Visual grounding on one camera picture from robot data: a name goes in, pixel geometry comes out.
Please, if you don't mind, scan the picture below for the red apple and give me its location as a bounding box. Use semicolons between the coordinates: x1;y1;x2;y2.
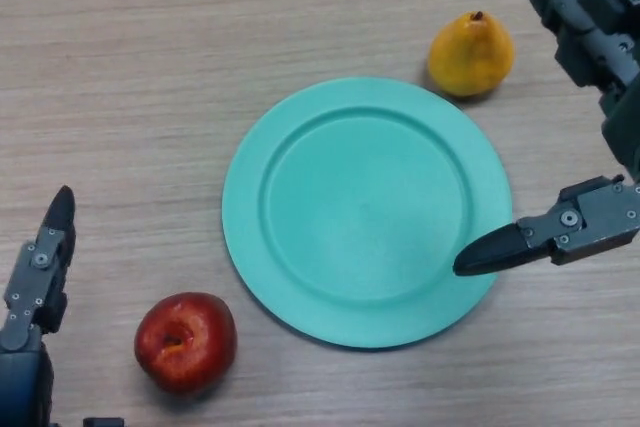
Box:
133;291;238;397

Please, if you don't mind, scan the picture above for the green round plate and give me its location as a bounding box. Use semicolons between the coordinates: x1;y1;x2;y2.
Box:
221;76;512;351

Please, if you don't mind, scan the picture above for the yellow pear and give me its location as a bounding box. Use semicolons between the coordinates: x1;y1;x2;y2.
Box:
427;10;516;98

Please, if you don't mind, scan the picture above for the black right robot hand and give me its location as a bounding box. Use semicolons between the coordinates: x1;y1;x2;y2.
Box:
452;0;640;278

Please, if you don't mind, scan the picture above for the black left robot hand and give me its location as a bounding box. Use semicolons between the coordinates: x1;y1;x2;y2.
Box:
0;185;126;427

